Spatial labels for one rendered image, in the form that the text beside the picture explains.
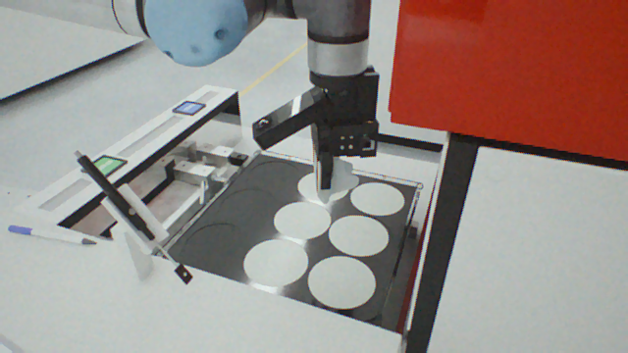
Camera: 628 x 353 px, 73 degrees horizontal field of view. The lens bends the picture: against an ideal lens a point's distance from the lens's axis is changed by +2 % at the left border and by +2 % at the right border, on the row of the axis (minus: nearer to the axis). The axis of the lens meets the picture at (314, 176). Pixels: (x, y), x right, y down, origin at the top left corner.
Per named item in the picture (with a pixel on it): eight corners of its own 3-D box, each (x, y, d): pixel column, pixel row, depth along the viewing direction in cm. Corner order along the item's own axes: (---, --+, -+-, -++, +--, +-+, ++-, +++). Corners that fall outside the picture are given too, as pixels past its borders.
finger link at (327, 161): (333, 195, 59) (334, 140, 54) (322, 196, 59) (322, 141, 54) (327, 176, 63) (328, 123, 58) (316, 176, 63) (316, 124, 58)
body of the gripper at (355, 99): (376, 162, 58) (385, 78, 51) (314, 168, 57) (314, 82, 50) (362, 135, 64) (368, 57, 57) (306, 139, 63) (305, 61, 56)
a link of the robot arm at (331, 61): (312, 46, 47) (302, 25, 54) (312, 84, 50) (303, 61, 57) (377, 42, 48) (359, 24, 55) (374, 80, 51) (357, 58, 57)
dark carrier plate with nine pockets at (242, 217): (416, 188, 83) (417, 186, 82) (372, 331, 56) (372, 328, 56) (260, 155, 93) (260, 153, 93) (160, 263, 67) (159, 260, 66)
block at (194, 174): (217, 178, 88) (215, 167, 86) (208, 187, 86) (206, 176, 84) (184, 171, 91) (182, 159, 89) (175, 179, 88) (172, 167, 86)
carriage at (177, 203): (239, 169, 97) (237, 158, 95) (127, 284, 69) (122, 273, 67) (209, 162, 99) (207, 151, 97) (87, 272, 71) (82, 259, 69)
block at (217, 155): (236, 159, 94) (235, 148, 93) (229, 167, 92) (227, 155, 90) (205, 152, 97) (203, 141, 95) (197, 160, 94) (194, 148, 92)
